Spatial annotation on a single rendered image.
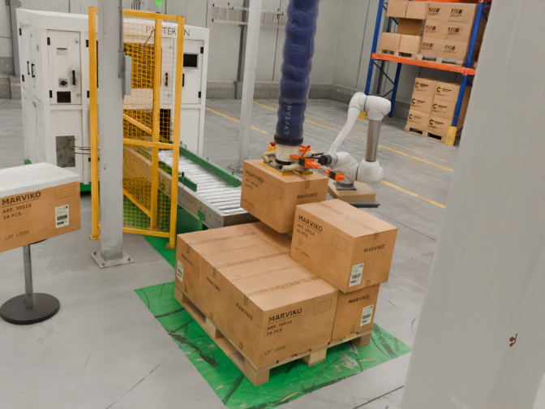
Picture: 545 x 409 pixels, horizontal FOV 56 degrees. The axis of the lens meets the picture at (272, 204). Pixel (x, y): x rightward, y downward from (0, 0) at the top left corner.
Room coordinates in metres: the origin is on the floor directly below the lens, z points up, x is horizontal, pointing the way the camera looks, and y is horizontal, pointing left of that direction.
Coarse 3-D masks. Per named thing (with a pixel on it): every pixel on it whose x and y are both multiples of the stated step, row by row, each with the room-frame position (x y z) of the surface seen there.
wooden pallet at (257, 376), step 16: (176, 288) 3.58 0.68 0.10; (192, 304) 3.49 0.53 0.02; (208, 320) 3.16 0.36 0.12; (224, 336) 3.12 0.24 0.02; (352, 336) 3.13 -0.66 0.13; (368, 336) 3.24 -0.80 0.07; (240, 352) 2.81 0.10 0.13; (304, 352) 2.88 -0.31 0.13; (320, 352) 2.96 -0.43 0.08; (240, 368) 2.80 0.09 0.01; (256, 368) 2.66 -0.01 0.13; (256, 384) 2.66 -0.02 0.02
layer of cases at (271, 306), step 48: (192, 240) 3.54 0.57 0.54; (240, 240) 3.63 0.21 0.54; (288, 240) 3.73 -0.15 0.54; (192, 288) 3.37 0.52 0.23; (240, 288) 2.89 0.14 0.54; (288, 288) 2.96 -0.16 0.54; (336, 288) 3.03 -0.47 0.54; (240, 336) 2.83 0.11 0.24; (288, 336) 2.78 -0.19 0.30; (336, 336) 3.04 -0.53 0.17
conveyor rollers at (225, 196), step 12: (168, 156) 5.80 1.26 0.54; (180, 156) 5.81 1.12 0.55; (180, 168) 5.33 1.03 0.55; (192, 168) 5.40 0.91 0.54; (204, 168) 5.48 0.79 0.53; (204, 180) 5.00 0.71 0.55; (216, 180) 5.06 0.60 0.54; (204, 192) 4.68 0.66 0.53; (216, 192) 4.67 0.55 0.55; (228, 192) 4.73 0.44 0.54; (240, 192) 4.74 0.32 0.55; (216, 204) 4.35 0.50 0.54; (228, 204) 4.42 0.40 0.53
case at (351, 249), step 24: (312, 216) 3.30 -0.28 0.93; (336, 216) 3.31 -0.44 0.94; (360, 216) 3.36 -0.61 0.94; (312, 240) 3.27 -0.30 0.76; (336, 240) 3.10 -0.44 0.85; (360, 240) 3.00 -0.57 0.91; (384, 240) 3.15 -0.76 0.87; (312, 264) 3.25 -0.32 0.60; (336, 264) 3.07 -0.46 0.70; (360, 264) 3.03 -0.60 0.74; (384, 264) 3.17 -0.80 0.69; (360, 288) 3.05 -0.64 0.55
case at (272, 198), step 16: (256, 160) 4.08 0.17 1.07; (272, 160) 4.14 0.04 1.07; (256, 176) 3.87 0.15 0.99; (272, 176) 3.69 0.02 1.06; (288, 176) 3.71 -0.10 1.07; (304, 176) 3.76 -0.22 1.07; (320, 176) 3.80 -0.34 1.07; (256, 192) 3.85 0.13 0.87; (272, 192) 3.68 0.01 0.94; (288, 192) 3.57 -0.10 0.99; (304, 192) 3.66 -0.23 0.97; (320, 192) 3.75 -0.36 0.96; (256, 208) 3.83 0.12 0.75; (272, 208) 3.66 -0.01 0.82; (288, 208) 3.58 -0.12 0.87; (272, 224) 3.64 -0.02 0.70; (288, 224) 3.59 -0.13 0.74
